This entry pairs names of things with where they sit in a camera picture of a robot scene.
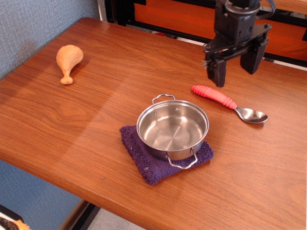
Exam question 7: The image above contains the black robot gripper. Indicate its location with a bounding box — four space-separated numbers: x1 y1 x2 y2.
203 0 272 87

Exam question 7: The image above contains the red handled metal spoon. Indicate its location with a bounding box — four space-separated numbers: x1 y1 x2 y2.
191 85 268 124

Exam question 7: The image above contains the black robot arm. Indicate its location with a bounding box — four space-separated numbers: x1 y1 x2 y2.
203 0 276 87

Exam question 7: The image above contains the stainless steel pot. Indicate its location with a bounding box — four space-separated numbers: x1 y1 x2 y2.
136 94 209 170

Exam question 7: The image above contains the purple towel cloth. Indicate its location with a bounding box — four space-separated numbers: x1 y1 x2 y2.
119 126 214 185

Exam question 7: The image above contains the toy chicken drumstick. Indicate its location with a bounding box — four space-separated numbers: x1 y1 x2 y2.
56 45 83 85

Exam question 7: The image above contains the orange object bottom corner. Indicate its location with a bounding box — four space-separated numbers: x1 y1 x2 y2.
0 218 30 230

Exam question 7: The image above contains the orange panel black frame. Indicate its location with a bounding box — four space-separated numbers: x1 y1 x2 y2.
104 0 307 67

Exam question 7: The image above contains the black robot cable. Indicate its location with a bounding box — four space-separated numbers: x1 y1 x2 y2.
255 0 277 21

